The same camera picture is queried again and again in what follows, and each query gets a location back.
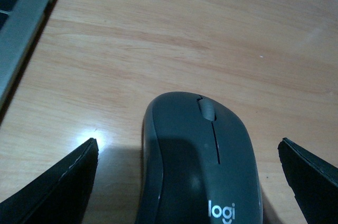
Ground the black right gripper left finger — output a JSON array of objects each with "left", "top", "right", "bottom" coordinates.
[{"left": 1, "top": 138, "right": 98, "bottom": 223}]

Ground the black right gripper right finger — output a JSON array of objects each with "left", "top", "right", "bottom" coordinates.
[{"left": 278, "top": 138, "right": 337, "bottom": 223}]

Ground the dark grey Logitech mouse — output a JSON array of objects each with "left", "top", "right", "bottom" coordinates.
[{"left": 136, "top": 92, "right": 263, "bottom": 223}]

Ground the grey open laptop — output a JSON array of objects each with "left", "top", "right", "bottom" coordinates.
[{"left": 1, "top": 0, "right": 56, "bottom": 117}]

